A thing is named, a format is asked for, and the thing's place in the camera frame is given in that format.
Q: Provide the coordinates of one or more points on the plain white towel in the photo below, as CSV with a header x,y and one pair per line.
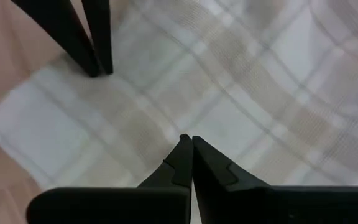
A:
x,y
228,77

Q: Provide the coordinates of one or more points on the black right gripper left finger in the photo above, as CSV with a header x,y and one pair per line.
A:
x,y
176,171

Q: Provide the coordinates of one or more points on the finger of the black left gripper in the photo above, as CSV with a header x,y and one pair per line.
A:
x,y
99,31
61,28

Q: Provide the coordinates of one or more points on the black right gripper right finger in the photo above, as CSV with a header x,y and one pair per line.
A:
x,y
216,180

